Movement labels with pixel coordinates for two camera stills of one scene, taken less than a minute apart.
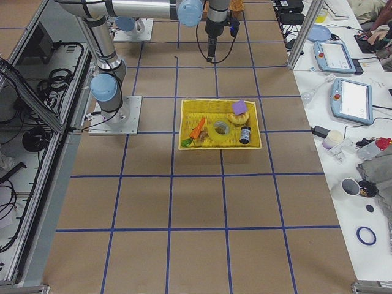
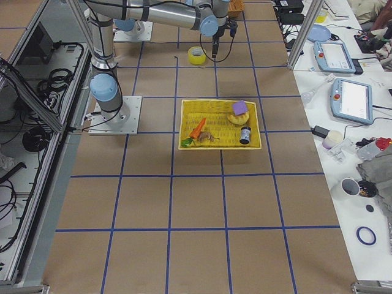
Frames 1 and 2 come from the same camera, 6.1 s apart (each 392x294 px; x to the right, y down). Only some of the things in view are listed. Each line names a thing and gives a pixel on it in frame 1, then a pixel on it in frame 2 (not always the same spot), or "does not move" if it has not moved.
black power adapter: [320, 131] does not move
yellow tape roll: [219, 130] -> [196, 55]
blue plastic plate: [319, 33] does not move
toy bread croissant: [239, 119] does not move
